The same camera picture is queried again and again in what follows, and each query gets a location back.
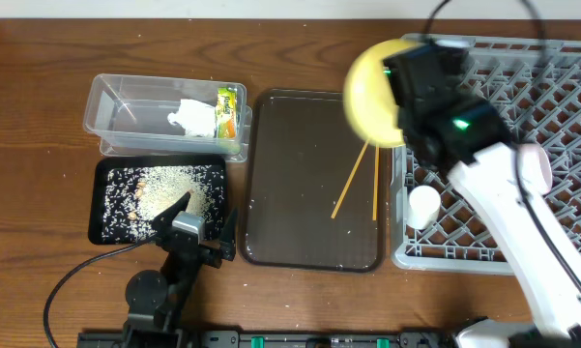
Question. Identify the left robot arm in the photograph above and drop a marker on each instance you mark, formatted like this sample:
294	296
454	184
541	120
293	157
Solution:
156	299

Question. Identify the white tissue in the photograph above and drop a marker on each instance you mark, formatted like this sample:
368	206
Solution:
196	118

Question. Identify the left wooden chopstick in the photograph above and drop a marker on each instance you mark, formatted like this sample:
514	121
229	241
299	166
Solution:
349	181

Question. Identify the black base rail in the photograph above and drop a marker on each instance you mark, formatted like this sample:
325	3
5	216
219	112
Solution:
270	339

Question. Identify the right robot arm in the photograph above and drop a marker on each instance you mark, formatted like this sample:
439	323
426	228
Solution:
464	137

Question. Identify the wooden chopstick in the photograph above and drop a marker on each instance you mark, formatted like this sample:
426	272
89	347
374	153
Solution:
375	184
349	181

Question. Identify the spilled rice pile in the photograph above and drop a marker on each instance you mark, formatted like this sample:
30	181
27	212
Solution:
133	197

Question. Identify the clear plastic bin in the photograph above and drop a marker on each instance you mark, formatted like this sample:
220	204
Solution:
129	114

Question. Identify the white bowl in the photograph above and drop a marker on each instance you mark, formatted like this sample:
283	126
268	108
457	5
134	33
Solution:
536	171

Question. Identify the yellow plate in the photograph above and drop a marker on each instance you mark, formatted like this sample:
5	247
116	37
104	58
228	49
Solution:
368	101

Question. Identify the grey dishwasher rack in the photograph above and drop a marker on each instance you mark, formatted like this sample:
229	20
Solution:
541	103

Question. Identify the brown serving tray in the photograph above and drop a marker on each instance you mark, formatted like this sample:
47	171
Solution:
301	152

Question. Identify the white cup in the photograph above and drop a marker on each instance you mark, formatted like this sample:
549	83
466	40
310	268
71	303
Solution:
423	207

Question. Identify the right wooden chopstick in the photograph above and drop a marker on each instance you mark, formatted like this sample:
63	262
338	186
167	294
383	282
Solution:
375	184

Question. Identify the black waste tray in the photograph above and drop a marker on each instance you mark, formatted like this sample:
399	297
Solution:
144	161

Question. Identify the green snack wrapper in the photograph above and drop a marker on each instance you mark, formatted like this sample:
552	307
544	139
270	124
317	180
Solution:
226	113

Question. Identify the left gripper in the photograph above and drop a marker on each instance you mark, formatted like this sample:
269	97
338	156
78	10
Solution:
205	247

